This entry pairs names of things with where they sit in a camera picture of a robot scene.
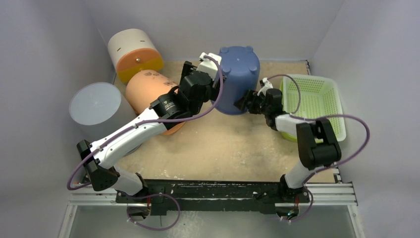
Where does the blue plastic bucket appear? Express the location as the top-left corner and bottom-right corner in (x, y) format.
(215, 46), (261, 115)

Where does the white mesh basket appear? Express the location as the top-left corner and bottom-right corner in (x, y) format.
(280, 73), (348, 142)

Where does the orange capybara bucket blue rim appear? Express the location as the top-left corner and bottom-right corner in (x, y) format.
(125, 70), (178, 115)

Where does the large grey plastic bucket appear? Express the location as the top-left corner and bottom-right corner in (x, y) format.
(69, 82), (136, 142)

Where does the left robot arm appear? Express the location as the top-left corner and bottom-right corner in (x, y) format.
(77, 55), (223, 203)

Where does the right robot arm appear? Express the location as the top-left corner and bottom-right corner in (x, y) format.
(234, 89), (342, 202)

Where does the white mini drawer cabinet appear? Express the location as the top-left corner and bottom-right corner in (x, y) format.
(107, 28), (164, 84)

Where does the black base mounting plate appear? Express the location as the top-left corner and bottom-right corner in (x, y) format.
(116, 179), (310, 216)

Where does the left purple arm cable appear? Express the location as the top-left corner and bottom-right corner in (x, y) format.
(66, 55), (224, 191)

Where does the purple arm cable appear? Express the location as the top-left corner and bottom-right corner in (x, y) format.
(265, 73), (371, 186)
(66, 55), (224, 191)

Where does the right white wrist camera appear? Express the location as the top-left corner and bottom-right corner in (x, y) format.
(257, 77), (273, 96)

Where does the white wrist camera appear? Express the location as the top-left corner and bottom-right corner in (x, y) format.
(257, 77), (273, 96)
(197, 52), (222, 80)

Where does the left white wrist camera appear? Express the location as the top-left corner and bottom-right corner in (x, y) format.
(197, 52), (222, 80)

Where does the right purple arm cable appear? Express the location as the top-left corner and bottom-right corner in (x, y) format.
(265, 73), (371, 186)

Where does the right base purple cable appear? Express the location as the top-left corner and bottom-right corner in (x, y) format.
(279, 187), (315, 224)

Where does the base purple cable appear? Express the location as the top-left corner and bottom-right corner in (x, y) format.
(126, 191), (182, 231)
(279, 187), (315, 224)

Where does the aluminium frame rail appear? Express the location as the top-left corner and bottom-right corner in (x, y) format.
(59, 60), (365, 238)

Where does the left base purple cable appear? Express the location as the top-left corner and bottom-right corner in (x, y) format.
(126, 191), (182, 231)

